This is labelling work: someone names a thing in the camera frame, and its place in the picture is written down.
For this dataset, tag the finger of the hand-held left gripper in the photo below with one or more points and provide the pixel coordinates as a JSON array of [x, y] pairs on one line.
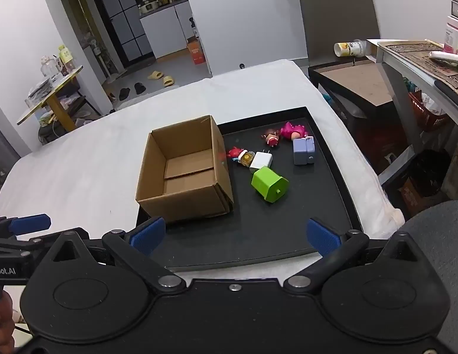
[[29, 223], [14, 245]]

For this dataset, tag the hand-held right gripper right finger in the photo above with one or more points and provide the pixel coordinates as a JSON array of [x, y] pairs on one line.
[[323, 239]]

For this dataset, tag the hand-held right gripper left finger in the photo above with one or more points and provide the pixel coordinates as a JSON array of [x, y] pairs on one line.
[[147, 234]]

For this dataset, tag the black tray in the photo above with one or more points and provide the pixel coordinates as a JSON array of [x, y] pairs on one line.
[[273, 228]]

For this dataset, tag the green cube toy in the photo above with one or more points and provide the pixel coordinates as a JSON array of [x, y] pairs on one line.
[[267, 184]]

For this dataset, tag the brown cardboard box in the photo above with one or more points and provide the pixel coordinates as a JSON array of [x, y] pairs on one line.
[[177, 147]]

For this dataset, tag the white charger plug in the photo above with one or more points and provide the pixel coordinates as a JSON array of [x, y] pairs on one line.
[[260, 161]]

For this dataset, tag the pink dinosaur suit figure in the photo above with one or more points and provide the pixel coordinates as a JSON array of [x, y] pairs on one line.
[[292, 129]]

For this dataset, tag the small red toy figure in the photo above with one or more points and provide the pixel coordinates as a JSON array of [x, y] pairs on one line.
[[235, 153]]

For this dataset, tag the person's left hand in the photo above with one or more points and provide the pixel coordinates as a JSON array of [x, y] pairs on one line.
[[2, 320]]

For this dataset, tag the lilac toy sofa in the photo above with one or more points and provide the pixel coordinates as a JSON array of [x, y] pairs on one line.
[[302, 151]]

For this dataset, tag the small amber toy jar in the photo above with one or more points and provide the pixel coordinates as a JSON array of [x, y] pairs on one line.
[[246, 158]]

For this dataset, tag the small red dress figurine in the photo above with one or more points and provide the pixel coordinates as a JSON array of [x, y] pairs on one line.
[[272, 139]]

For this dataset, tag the yellow side table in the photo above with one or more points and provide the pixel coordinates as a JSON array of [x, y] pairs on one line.
[[53, 88]]

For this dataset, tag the plastic wrapped papers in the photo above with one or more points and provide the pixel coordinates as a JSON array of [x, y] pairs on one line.
[[44, 86]]

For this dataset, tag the yellow slipper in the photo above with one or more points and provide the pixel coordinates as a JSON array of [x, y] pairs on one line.
[[154, 75], [168, 80]]

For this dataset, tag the glass jar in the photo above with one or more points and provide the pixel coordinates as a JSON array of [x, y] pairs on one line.
[[48, 68]]

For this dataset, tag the black table with brown top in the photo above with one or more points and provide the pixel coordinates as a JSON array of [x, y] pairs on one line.
[[354, 84]]

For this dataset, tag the red basket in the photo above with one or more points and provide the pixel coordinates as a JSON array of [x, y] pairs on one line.
[[428, 116]]

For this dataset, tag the grey desk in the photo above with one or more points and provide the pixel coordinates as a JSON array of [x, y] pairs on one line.
[[398, 92]]

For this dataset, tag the green cap drink bottle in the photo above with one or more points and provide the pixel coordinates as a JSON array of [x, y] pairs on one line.
[[65, 57]]

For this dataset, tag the orange cardboard box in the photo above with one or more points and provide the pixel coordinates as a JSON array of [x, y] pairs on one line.
[[196, 53]]

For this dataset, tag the white bottle yellow label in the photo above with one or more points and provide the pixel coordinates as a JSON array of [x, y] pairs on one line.
[[349, 47]]

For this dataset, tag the white cabinet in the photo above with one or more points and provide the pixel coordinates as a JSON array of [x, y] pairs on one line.
[[158, 33]]

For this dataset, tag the patterned brown desk mat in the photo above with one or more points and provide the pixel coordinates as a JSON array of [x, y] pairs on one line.
[[424, 59]]

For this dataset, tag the black framed glass door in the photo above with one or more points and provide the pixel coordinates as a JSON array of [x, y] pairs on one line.
[[125, 18]]

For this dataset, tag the white remote control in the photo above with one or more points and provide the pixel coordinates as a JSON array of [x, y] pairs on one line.
[[444, 57]]

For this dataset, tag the grey chair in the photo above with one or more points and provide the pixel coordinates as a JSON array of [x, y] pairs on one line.
[[336, 14]]

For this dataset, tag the pink and white box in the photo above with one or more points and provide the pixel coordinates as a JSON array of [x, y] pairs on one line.
[[454, 37]]

